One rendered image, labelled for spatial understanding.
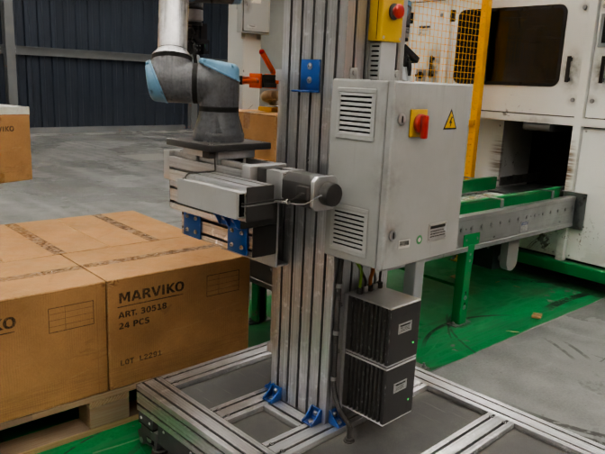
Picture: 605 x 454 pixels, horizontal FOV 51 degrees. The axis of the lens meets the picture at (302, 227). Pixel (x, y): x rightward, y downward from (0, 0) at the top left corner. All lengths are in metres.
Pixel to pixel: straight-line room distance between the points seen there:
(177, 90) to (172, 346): 1.00
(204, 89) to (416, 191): 0.66
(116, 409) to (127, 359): 0.18
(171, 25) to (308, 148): 0.52
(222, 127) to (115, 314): 0.79
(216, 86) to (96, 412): 1.20
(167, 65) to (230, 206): 0.49
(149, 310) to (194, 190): 0.74
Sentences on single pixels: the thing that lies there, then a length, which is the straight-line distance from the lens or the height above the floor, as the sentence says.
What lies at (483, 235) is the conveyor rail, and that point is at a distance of 3.47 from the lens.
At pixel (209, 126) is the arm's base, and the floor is 1.08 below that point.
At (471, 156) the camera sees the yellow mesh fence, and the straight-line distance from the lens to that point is 4.60.
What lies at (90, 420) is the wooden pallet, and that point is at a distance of 2.39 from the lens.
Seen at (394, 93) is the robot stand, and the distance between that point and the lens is 1.55.
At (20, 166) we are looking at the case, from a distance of 3.81.
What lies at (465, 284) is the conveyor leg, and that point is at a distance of 3.42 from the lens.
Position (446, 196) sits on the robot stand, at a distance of 1.78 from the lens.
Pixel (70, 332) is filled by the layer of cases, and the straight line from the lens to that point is 2.23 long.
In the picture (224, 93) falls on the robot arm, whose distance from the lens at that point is 1.86.
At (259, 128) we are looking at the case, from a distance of 2.60.
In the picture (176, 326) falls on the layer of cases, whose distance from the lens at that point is 2.41.
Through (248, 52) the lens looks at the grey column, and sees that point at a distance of 3.82.
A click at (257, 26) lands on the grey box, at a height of 1.51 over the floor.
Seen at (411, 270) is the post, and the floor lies 0.46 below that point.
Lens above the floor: 1.22
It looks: 13 degrees down
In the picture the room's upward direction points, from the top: 3 degrees clockwise
